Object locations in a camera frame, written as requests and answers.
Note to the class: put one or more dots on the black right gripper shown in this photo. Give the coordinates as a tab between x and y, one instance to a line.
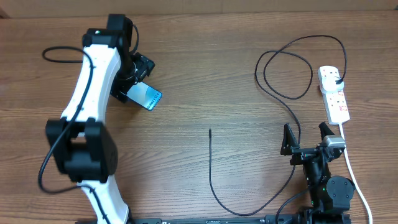
288	146

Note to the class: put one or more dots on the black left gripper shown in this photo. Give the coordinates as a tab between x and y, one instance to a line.
144	66

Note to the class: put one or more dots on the Samsung Galaxy smartphone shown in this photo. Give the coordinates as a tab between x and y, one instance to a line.
144	95

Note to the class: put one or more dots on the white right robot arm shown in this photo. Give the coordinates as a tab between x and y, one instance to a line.
330	195

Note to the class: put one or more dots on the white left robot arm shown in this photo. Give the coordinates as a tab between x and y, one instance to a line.
81	145

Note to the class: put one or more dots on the white charger plug adapter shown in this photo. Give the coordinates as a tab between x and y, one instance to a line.
331	84

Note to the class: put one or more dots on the white power strip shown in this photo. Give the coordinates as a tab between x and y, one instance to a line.
335	103

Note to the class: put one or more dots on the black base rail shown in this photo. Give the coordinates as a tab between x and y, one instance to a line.
268	219

